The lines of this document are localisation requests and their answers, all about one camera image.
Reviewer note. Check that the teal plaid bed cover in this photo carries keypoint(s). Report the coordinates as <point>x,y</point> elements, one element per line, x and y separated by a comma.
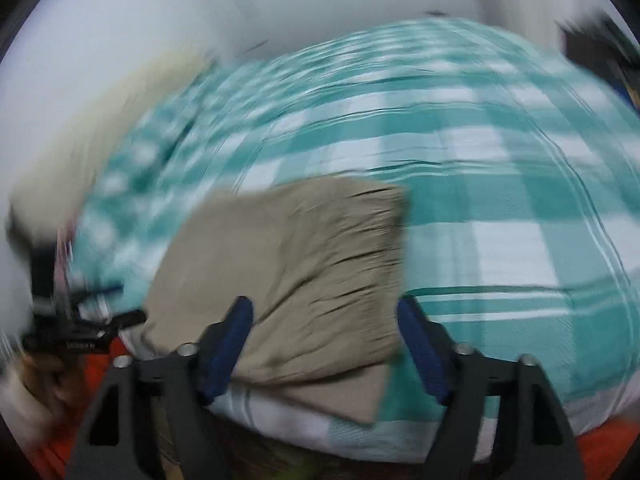
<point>522,173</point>

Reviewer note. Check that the beige khaki pants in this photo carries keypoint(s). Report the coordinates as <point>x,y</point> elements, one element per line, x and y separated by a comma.
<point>321,261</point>

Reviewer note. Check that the person left hand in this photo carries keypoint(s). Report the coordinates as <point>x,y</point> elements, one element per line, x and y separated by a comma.
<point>32,391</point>

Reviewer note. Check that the cream padded headboard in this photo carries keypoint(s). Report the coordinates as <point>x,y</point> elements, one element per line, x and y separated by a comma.
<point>51,188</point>

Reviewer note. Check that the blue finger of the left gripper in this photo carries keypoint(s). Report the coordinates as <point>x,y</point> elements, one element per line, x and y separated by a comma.
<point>78,296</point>
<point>108,328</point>

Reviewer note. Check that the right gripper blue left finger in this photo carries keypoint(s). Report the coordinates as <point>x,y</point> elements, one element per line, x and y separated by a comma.
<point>117,439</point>

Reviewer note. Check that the pink cloth by bed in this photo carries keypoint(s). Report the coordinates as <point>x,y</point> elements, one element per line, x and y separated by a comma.
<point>63,255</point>

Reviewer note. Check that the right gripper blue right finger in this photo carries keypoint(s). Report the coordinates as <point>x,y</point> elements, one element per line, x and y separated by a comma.
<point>533,438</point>

